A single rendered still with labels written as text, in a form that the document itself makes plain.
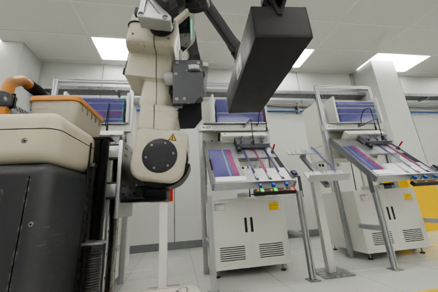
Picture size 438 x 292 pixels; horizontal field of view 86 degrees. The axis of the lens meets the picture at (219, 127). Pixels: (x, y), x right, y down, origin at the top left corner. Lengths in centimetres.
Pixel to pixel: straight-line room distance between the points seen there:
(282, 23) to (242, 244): 184
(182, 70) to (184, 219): 317
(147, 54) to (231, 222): 165
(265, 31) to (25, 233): 74
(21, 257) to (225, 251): 174
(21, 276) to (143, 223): 323
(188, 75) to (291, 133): 376
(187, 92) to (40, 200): 46
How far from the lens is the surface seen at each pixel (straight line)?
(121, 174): 78
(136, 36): 89
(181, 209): 379
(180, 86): 78
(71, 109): 86
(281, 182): 201
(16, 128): 70
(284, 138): 436
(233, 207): 220
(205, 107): 271
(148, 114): 77
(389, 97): 524
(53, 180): 65
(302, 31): 77
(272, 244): 232
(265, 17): 77
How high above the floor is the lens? 58
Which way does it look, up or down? 18 degrees up
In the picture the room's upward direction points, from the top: 4 degrees counter-clockwise
